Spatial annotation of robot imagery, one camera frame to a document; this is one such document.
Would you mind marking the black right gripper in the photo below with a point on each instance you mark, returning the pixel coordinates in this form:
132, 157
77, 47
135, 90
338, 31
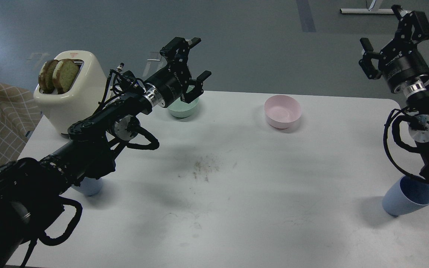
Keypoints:
399, 61

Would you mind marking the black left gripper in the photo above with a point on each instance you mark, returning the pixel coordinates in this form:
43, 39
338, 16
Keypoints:
174, 80

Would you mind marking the blue cup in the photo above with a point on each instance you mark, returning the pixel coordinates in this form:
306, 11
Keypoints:
89, 186
405, 196

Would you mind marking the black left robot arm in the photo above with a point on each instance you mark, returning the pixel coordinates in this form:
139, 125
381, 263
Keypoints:
32, 207

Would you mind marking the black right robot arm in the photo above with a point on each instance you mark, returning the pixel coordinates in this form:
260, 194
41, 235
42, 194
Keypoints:
409, 126

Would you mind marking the green bowl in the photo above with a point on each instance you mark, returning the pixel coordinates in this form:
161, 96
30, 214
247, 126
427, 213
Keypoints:
180, 109

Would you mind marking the white stand base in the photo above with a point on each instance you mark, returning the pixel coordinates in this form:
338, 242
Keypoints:
372, 7

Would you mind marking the right toast slice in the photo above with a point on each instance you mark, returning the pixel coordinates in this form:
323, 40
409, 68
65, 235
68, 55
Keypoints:
64, 75

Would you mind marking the toast slice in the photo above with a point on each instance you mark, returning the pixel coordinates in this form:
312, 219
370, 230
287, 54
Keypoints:
45, 78
64, 75

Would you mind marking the pink bowl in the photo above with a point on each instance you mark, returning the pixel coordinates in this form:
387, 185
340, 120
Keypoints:
282, 111

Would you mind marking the cream toaster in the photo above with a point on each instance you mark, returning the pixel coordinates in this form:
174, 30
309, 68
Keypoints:
82, 97

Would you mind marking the left toast slice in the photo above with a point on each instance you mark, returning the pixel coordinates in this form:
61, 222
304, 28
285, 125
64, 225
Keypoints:
45, 78

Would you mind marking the beige checkered cloth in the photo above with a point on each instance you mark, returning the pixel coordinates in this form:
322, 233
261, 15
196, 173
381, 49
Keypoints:
19, 115

